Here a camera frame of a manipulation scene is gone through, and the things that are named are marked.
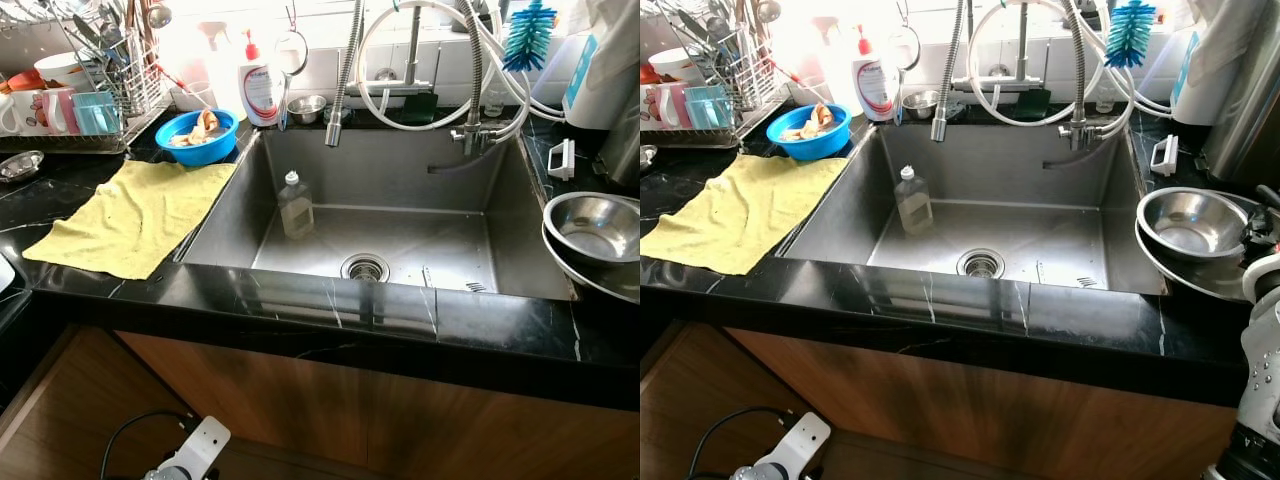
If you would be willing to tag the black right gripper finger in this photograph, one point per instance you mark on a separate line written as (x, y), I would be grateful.
(1270, 198)

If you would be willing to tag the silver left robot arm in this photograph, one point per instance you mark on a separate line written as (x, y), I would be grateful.
(760, 472)
(170, 472)

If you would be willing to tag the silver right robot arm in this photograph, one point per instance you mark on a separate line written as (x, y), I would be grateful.
(1255, 380)

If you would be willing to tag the steel mixing bowl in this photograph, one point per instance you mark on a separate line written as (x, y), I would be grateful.
(595, 228)
(1190, 222)

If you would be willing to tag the tall stainless steel appliance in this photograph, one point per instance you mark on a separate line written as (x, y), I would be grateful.
(625, 150)
(1250, 120)

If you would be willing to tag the large steel plate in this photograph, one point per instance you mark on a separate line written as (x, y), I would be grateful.
(1190, 277)
(590, 280)

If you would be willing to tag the small white plastic holder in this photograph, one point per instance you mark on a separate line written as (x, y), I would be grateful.
(1165, 155)
(561, 160)

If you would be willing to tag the white water purifier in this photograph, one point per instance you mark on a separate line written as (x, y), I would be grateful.
(600, 80)
(1205, 75)

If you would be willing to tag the blue bottle brush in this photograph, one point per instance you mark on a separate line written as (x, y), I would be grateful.
(528, 35)
(1130, 32)

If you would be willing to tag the steel filter tap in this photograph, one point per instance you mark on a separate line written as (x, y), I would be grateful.
(472, 90)
(1082, 85)

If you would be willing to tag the dark wooden cabinet door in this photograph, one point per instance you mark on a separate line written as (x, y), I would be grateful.
(1100, 430)
(250, 395)
(860, 395)
(520, 430)

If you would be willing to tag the green sponge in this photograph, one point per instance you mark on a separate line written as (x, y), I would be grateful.
(1030, 103)
(418, 108)

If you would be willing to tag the round sink drain strainer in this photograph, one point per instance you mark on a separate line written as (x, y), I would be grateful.
(365, 267)
(980, 263)

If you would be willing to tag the stainless steel sink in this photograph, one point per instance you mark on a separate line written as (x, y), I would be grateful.
(980, 195)
(380, 200)

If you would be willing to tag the steel pull-down faucet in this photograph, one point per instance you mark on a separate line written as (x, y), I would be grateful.
(952, 75)
(345, 80)

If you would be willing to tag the clear plastic bottle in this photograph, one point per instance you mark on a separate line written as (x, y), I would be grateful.
(912, 203)
(296, 208)

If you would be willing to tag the small steel bowl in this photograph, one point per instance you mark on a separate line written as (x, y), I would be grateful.
(920, 103)
(306, 108)

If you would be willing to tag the white red dish soap bottle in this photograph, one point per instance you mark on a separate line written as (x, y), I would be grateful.
(874, 85)
(259, 92)

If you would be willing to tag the blue plastic bowl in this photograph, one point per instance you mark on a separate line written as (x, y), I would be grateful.
(810, 147)
(197, 153)

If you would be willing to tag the food scraps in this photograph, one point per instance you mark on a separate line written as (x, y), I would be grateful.
(197, 127)
(810, 122)

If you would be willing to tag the yellow dish cloth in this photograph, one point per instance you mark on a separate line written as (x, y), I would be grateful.
(745, 212)
(135, 218)

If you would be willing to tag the steel ladle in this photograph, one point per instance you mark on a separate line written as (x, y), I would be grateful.
(157, 14)
(767, 12)

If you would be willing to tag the teal plastic cup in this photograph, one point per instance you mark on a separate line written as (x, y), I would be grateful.
(709, 107)
(96, 113)

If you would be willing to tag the wooden side cabinet panel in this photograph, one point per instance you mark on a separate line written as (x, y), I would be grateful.
(60, 400)
(700, 400)

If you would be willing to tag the pink cup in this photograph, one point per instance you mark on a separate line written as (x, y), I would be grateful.
(58, 112)
(670, 106)

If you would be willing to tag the white ceramic bowl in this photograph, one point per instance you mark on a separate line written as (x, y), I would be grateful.
(677, 65)
(65, 70)

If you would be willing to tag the small shallow steel dish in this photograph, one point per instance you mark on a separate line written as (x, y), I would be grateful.
(18, 166)
(647, 154)

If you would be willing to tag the orange dish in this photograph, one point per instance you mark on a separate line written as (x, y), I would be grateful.
(20, 80)
(646, 74)

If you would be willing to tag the white ceramic mug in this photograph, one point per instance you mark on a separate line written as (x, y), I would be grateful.
(20, 112)

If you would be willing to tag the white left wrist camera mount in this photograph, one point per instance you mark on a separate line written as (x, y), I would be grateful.
(800, 440)
(200, 445)

